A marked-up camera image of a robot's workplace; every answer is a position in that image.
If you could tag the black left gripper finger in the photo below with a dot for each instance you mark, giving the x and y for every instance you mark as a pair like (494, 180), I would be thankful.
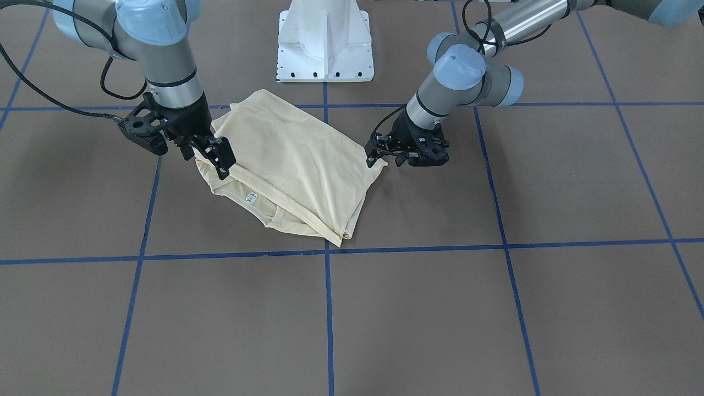
(401, 157)
(372, 156)

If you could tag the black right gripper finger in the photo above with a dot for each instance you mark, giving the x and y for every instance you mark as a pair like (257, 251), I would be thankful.
(219, 152)
(209, 162)

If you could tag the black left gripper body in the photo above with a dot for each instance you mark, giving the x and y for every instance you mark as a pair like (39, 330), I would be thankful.
(405, 130)

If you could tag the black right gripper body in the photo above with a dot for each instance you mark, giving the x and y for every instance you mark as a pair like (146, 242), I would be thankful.
(191, 121)

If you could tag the cream printed long-sleeve shirt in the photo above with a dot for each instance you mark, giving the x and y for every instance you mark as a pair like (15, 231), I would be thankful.
(295, 173)

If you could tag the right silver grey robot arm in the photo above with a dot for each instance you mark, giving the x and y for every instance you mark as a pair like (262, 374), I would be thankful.
(154, 34)

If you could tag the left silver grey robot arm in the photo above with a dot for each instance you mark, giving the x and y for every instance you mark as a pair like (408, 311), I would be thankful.
(464, 72)

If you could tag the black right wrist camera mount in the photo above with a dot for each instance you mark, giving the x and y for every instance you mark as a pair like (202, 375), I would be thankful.
(144, 125)

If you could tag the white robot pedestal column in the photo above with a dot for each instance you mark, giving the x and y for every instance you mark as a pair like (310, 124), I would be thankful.
(324, 42)

